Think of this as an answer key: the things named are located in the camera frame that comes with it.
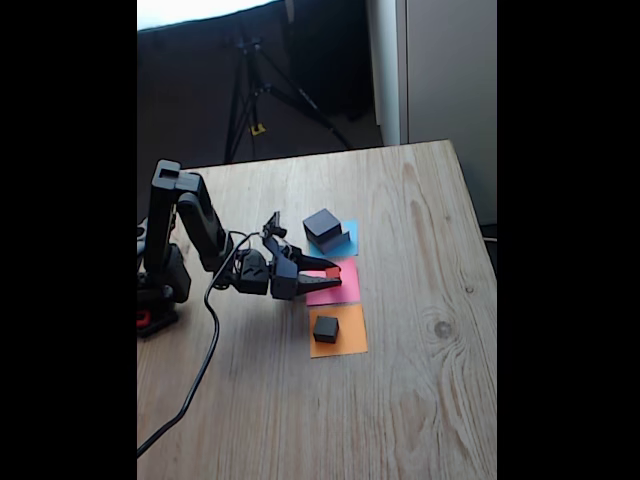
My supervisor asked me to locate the medium dark foam block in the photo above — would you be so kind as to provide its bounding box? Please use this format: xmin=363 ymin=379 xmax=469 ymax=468
xmin=302 ymin=208 xmax=344 ymax=241

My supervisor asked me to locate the small black foam block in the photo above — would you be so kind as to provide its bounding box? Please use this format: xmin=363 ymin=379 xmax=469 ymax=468
xmin=313 ymin=315 xmax=341 ymax=345

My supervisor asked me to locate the large grey foam block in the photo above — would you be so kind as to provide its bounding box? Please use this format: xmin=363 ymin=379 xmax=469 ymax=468
xmin=308 ymin=230 xmax=352 ymax=255

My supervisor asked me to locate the pink paper sheet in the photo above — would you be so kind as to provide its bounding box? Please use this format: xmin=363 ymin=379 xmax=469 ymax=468
xmin=305 ymin=257 xmax=361 ymax=307

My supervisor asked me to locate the blue paper sheet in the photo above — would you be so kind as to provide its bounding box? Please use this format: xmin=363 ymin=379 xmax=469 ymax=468
xmin=308 ymin=218 xmax=360 ymax=261

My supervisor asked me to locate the orange paper sheet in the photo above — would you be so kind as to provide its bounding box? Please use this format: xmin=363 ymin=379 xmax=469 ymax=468
xmin=309 ymin=303 xmax=369 ymax=359

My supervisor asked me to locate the red and black table clamp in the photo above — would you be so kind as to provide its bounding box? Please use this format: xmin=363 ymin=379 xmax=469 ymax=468
xmin=137 ymin=302 xmax=180 ymax=339

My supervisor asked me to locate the black tripod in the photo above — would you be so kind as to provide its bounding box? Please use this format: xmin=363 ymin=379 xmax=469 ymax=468
xmin=223 ymin=29 xmax=355 ymax=164

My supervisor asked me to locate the white cabinet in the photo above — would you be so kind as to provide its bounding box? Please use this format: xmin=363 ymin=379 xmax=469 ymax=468
xmin=367 ymin=0 xmax=498 ymax=226

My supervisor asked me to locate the black cable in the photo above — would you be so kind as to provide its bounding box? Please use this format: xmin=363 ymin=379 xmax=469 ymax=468
xmin=137 ymin=230 xmax=264 ymax=459

